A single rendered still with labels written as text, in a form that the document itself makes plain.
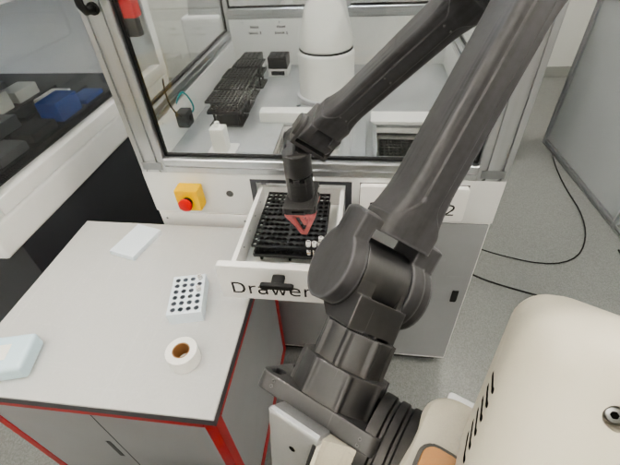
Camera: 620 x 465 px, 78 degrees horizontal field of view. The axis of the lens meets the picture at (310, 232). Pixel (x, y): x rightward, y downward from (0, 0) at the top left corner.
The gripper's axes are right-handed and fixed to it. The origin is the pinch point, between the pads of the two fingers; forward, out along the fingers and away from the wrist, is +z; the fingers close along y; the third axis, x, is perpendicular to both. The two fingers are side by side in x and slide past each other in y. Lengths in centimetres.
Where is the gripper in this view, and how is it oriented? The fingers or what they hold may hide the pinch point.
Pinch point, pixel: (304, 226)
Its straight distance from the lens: 88.0
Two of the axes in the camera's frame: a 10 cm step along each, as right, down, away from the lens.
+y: -1.5, 6.6, -7.3
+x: 9.9, 0.4, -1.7
